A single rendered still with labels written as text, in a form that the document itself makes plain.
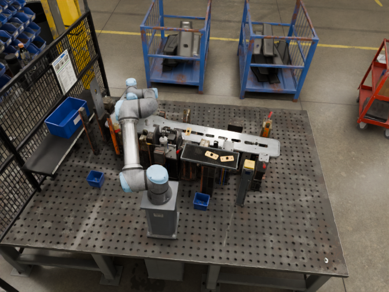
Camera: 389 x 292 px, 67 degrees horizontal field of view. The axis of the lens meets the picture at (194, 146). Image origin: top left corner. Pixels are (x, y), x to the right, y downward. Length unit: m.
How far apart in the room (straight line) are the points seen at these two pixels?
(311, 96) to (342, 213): 1.88
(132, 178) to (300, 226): 1.27
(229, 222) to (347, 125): 2.58
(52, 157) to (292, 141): 1.98
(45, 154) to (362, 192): 3.08
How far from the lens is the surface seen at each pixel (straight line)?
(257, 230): 2.23
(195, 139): 2.26
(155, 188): 1.68
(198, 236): 2.15
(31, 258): 2.89
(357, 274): 3.16
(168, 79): 4.24
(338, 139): 4.09
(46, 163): 2.28
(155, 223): 1.98
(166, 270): 2.58
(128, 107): 1.75
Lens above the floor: 2.65
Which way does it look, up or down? 48 degrees down
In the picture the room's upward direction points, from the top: 2 degrees clockwise
